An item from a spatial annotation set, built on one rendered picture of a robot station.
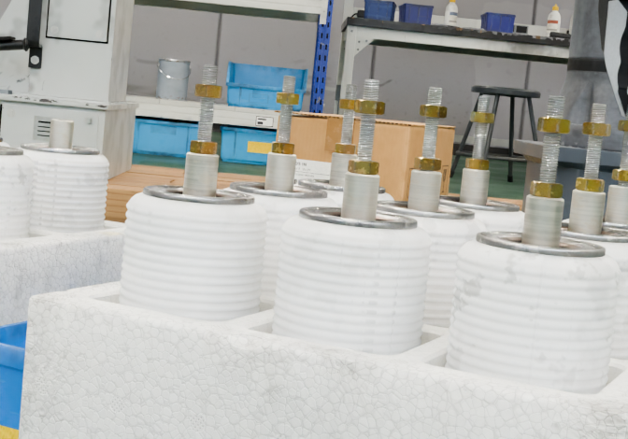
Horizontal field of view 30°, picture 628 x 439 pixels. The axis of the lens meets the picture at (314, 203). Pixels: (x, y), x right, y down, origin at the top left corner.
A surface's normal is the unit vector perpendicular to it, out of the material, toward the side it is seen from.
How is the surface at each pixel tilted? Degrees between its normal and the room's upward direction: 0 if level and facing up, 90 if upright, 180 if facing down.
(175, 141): 93
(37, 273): 90
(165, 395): 90
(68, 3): 90
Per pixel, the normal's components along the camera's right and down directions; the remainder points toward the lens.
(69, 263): 0.91, 0.12
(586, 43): -0.81, -0.03
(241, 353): -0.43, 0.04
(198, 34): 0.02, 0.09
